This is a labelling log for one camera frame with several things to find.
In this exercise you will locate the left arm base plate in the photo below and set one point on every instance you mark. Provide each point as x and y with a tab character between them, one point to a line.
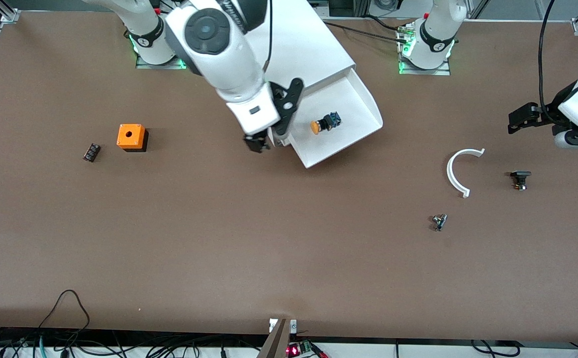
443	72

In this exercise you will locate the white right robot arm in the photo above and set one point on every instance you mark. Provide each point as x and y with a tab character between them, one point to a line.
214	40

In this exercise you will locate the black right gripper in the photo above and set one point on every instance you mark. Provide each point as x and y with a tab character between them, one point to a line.
255	143

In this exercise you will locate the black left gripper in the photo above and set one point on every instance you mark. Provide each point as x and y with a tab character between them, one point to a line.
547	119

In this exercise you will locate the white drawer cabinet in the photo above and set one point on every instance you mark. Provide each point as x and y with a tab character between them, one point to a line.
309	40

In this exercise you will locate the black switch part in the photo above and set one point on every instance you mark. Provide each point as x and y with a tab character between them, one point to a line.
520	175

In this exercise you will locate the white curved plastic arc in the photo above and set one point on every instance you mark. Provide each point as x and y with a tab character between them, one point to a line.
450	174

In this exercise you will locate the orange push button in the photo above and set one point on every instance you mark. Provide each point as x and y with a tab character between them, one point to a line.
316	127

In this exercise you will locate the dark metal frame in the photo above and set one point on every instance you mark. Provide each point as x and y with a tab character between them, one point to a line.
348	6

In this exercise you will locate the small metal contact part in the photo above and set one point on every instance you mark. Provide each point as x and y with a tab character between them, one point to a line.
439	221

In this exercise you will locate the small black terminal block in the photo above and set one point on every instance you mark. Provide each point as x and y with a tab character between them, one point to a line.
91	152

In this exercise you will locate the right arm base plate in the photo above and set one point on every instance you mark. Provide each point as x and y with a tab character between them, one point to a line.
142	64

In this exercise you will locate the orange button box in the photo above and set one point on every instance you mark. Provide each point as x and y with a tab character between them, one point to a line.
130	136

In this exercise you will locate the white plastic drawer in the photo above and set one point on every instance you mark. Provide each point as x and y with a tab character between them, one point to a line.
348	99

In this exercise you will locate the circuit board with red light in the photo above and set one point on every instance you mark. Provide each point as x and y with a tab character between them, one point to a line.
294	350

